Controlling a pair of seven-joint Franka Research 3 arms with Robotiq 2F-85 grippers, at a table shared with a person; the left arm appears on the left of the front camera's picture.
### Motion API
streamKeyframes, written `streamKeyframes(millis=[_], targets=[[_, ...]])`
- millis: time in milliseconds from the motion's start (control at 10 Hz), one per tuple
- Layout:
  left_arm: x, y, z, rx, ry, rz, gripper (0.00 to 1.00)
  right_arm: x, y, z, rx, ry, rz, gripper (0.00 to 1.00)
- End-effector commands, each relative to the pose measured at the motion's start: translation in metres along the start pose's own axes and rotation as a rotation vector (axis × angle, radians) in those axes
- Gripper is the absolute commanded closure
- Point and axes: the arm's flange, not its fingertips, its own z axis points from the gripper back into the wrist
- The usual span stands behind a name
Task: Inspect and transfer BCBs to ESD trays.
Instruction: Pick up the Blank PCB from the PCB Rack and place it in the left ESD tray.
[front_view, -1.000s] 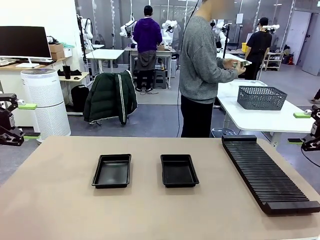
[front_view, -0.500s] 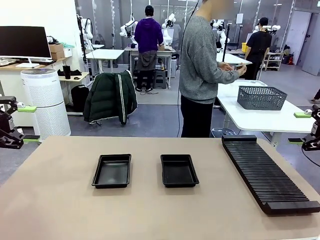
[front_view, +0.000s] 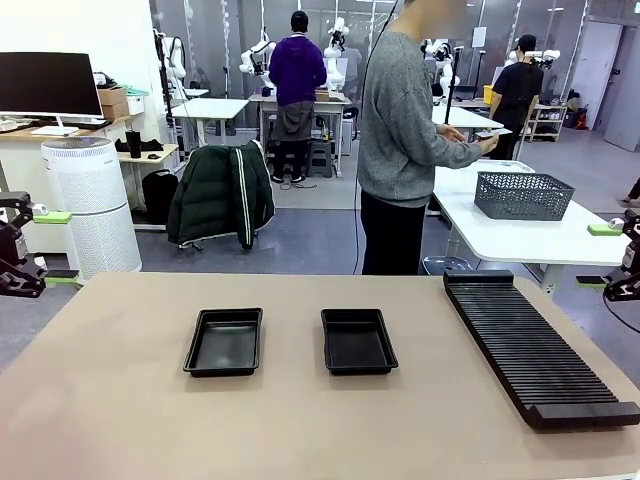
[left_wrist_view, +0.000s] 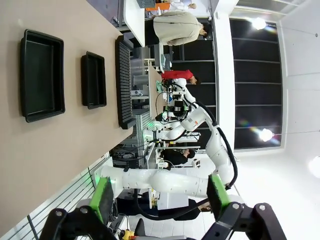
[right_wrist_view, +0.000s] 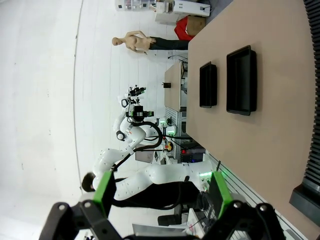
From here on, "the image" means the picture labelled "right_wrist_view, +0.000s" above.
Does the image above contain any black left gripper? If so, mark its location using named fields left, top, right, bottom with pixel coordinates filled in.
left=125, top=104, right=156, bottom=119

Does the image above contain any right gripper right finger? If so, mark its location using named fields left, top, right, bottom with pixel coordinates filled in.
left=199, top=170, right=286, bottom=240

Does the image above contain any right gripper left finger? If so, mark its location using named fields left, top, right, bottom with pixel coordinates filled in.
left=39, top=170, right=126, bottom=240

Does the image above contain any black ESD tray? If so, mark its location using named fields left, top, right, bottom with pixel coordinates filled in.
left=226, top=44, right=258, bottom=117
left=199, top=61, right=218, bottom=109

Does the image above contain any black device with green parts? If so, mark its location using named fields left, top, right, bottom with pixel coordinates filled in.
left=128, top=85, right=148, bottom=98

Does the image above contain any yellow emergency stop button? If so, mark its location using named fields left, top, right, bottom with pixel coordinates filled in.
left=162, top=140, right=174, bottom=153

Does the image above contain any brown background table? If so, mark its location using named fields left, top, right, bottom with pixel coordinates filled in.
left=164, top=61, right=188, bottom=112

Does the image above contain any black robot controller box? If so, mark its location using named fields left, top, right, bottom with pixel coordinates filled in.
left=180, top=147, right=204, bottom=163

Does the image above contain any black office chair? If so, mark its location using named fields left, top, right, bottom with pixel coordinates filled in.
left=157, top=203, right=191, bottom=226

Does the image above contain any beige mannequin with black trousers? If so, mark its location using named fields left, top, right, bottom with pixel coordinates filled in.
left=111, top=29, right=191, bottom=56

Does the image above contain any red cloth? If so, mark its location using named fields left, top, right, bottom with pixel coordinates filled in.
left=174, top=16, right=196, bottom=41

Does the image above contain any brown cardboard box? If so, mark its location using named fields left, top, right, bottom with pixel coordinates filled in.
left=186, top=16, right=207, bottom=38

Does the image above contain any white cabinet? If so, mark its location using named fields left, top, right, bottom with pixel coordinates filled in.
left=172, top=0, right=211, bottom=18

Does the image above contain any black slotted board rack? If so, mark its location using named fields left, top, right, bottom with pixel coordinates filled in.
left=289, top=0, right=320, bottom=214

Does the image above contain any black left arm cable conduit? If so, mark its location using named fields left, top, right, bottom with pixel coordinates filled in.
left=109, top=121, right=165, bottom=175

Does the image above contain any grey aluminium slotted base plate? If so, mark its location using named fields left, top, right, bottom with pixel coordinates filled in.
left=163, top=105, right=297, bottom=240

